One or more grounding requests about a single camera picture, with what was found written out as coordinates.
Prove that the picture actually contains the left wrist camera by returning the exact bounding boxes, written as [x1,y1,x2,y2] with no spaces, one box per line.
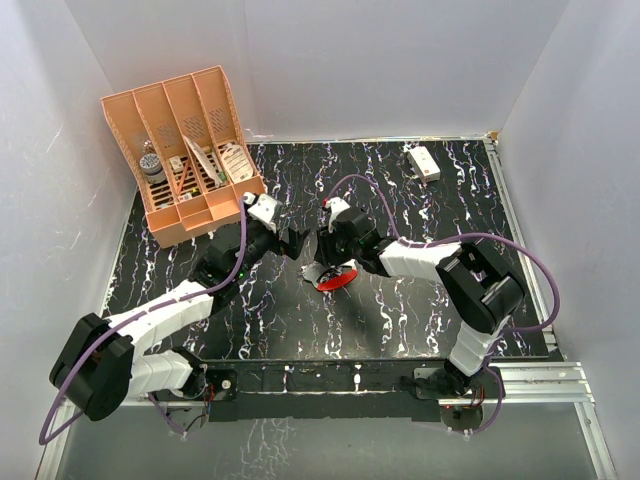
[248,193,283,234]

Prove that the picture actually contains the red black keyring holder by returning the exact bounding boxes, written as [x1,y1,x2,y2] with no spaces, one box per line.
[301,262,358,292]

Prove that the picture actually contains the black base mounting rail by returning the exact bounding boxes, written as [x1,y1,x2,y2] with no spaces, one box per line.
[149,358,496,424]

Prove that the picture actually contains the grey round jar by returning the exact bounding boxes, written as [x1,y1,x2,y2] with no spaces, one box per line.
[139,153,166,185]

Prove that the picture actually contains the peach plastic desk organizer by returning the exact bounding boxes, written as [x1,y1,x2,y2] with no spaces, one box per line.
[101,66,267,248]

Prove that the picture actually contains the white box red label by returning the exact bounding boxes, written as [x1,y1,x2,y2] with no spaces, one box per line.
[407,146,441,183]

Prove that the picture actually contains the small white card box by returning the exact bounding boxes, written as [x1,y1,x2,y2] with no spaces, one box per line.
[169,156,184,174]

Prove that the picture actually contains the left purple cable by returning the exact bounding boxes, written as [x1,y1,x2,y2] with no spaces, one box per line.
[38,191,254,446]

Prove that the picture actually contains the white paper packet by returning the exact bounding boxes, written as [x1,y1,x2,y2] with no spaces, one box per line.
[183,135,224,188]

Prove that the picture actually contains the aluminium frame rail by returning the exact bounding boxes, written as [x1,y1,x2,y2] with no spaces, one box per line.
[484,134,556,331]

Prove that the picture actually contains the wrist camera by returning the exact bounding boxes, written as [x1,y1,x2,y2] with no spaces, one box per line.
[323,197,351,233]
[248,193,283,234]

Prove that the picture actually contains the white labelled pouch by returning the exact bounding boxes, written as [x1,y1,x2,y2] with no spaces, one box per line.
[220,143,255,183]

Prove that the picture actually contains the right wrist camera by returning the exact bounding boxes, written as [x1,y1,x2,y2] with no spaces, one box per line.
[323,197,351,233]

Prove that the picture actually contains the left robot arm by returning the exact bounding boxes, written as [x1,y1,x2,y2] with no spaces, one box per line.
[49,220,309,421]

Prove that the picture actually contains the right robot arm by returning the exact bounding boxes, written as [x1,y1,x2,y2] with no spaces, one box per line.
[305,198,527,397]

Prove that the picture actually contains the orange pencil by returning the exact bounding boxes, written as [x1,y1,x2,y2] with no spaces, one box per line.
[177,159,191,197]

